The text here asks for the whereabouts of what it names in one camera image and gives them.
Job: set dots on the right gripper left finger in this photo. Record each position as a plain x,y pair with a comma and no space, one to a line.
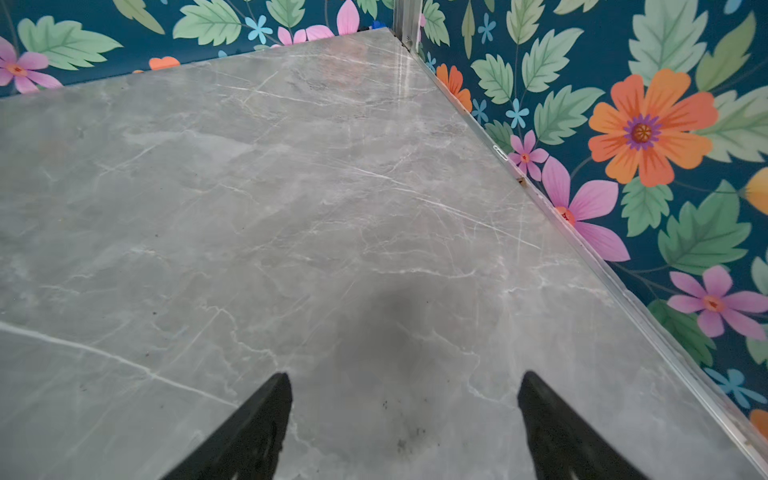
248,444

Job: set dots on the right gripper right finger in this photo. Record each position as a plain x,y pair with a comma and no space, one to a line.
562,445

